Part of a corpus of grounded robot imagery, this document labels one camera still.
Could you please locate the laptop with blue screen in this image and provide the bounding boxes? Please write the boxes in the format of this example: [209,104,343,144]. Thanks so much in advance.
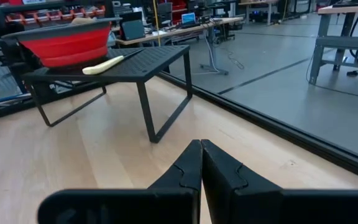
[181,12,197,26]

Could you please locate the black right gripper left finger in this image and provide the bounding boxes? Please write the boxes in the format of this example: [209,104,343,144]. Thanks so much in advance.
[37,139,203,224]

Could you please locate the black floor cable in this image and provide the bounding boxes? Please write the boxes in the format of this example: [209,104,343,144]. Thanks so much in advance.
[222,46,246,70]
[305,52,358,100]

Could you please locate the red collapsible colander grey rim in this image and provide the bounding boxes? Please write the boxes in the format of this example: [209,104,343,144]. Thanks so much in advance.
[1,17,122,68]

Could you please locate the black office chair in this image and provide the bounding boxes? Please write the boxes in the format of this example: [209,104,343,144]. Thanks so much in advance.
[158,2,173,25]

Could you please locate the grey floor base rail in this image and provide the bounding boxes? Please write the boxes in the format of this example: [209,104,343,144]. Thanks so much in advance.
[199,63,229,76]

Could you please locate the wooden-top desk grey legs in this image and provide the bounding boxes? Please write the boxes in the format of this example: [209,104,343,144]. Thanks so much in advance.
[115,17,244,75]
[237,0,280,26]

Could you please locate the dark grey laptop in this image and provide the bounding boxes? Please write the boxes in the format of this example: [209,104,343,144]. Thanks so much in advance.
[121,20,146,41]

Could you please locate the shelf with red bins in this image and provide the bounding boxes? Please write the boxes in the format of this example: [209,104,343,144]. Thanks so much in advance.
[0,0,107,26]

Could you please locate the grey metal workbench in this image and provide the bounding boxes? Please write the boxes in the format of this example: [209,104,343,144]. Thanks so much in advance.
[308,2,358,85]

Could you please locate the knife with yellow handle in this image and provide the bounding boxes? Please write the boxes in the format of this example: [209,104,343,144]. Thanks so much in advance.
[81,48,145,75]

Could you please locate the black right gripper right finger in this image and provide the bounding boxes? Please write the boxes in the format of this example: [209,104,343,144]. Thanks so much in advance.
[200,139,358,224]

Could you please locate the yellow cable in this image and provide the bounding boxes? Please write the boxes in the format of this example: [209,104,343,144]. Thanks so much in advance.
[152,0,162,47]

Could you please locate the black perforated metal stand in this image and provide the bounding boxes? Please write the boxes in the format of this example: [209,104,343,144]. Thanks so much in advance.
[22,45,194,144]

